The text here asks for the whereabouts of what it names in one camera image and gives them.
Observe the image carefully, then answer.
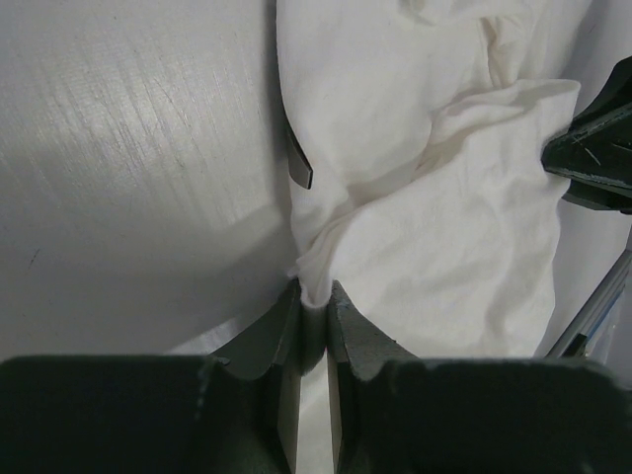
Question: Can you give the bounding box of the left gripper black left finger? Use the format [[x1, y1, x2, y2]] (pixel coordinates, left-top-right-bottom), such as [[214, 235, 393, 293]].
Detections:
[[211, 280, 301, 473]]

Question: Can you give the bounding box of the aluminium rail front right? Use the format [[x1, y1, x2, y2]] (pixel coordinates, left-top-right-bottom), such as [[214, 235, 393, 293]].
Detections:
[[547, 250, 631, 364]]

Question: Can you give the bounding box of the white t shirt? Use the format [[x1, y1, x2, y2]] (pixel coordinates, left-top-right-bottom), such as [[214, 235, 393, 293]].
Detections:
[[276, 1, 590, 473]]

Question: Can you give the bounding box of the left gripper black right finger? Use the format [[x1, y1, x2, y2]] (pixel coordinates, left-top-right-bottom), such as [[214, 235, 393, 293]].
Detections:
[[326, 281, 415, 473]]

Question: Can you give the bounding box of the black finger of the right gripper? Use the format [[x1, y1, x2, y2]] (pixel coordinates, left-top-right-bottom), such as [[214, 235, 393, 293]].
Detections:
[[563, 181, 631, 215], [541, 57, 631, 188]]

